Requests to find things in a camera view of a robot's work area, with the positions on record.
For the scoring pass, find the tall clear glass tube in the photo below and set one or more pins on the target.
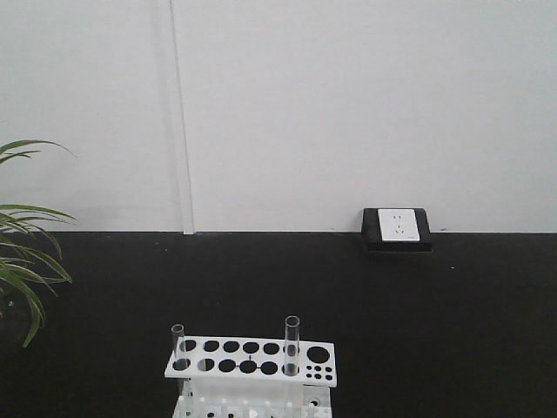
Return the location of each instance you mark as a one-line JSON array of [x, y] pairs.
[[291, 362]]

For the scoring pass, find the short clear glass tube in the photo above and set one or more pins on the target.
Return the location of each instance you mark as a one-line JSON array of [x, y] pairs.
[[180, 361]]

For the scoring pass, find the black-framed white power socket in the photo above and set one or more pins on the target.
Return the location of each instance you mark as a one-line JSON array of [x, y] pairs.
[[396, 230]]

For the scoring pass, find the white test tube rack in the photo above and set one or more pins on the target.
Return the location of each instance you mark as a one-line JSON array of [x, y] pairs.
[[244, 377]]

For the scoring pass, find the green leafy plant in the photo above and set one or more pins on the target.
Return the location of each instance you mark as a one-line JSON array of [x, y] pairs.
[[23, 265]]

